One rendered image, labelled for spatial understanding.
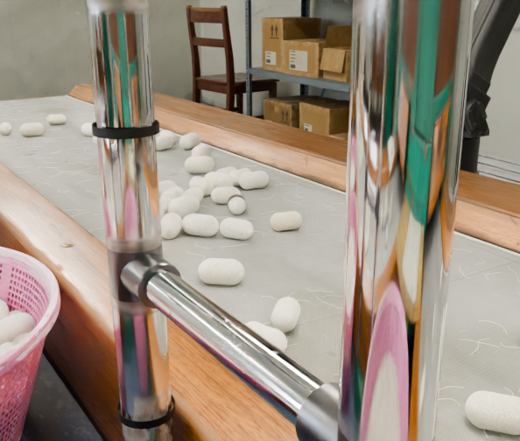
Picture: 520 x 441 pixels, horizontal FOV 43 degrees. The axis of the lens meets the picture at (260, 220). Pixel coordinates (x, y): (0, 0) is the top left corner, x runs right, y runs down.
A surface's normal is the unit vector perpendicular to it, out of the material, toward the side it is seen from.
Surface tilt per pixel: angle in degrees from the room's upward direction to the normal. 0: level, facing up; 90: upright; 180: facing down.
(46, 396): 0
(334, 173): 45
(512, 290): 0
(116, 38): 90
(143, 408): 90
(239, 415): 0
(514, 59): 90
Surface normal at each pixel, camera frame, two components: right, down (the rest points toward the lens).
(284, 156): -0.59, -0.54
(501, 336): 0.00, -0.95
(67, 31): 0.50, 0.27
